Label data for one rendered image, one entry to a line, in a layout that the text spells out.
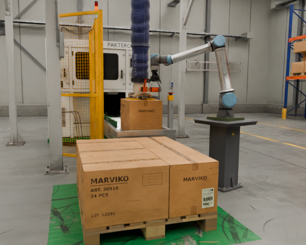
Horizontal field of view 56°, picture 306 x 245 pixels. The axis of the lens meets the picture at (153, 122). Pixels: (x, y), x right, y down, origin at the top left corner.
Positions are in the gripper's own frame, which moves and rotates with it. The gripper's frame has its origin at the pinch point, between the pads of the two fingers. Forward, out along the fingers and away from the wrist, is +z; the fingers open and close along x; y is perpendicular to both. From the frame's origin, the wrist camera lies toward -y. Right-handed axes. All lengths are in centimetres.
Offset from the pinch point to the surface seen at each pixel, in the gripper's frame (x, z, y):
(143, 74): 0, -18, 49
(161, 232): 27, 103, -106
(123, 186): 54, 66, -106
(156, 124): -11, 42, 28
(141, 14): 3, -87, 48
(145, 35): -3, -64, 48
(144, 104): 3.2, 17.4, 28.3
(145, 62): -3, -32, 51
